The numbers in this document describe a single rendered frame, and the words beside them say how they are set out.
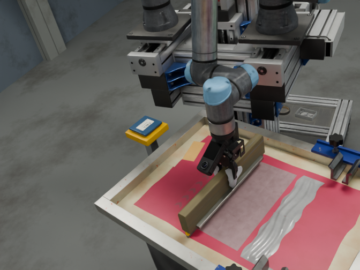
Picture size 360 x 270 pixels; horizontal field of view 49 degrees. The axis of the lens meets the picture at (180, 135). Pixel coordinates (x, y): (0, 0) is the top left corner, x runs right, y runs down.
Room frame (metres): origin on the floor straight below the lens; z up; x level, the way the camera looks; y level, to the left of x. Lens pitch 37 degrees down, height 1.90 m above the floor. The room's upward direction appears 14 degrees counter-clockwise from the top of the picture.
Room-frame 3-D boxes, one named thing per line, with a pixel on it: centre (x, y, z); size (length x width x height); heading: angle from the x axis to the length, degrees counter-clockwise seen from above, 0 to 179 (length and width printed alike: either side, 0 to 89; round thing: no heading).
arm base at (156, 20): (1.63, -0.03, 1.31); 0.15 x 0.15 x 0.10
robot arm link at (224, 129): (0.91, -0.12, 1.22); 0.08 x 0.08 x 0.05
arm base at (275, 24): (1.35, -0.44, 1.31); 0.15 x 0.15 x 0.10
